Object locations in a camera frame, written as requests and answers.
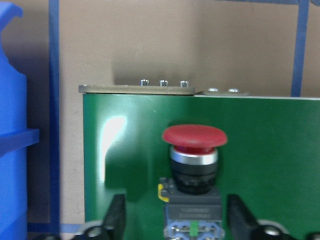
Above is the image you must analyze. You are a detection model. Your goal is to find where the blue bin left side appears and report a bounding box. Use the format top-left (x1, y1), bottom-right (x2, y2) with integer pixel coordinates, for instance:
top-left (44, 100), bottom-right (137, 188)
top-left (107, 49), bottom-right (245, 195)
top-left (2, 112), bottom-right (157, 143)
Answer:
top-left (0, 1), bottom-right (41, 240)

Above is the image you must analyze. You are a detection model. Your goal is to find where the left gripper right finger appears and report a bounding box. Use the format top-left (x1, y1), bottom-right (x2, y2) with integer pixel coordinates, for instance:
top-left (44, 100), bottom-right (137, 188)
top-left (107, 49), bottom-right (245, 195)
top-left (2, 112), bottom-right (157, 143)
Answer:
top-left (227, 194), bottom-right (258, 240)

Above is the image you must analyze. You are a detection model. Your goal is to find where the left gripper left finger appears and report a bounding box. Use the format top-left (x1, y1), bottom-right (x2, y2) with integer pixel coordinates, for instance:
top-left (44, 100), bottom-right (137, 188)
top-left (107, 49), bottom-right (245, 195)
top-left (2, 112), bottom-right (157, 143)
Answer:
top-left (102, 194), bottom-right (126, 240)

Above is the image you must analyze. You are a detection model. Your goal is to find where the green conveyor belt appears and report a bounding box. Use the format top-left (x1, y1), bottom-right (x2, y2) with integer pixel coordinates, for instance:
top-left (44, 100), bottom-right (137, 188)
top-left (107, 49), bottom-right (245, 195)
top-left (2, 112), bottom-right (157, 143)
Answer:
top-left (79, 85), bottom-right (320, 240)

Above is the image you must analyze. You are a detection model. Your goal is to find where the red push button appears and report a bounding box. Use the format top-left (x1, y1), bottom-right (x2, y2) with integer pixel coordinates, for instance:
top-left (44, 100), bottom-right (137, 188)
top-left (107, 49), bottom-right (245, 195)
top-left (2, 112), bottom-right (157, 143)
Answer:
top-left (157, 124), bottom-right (228, 240)

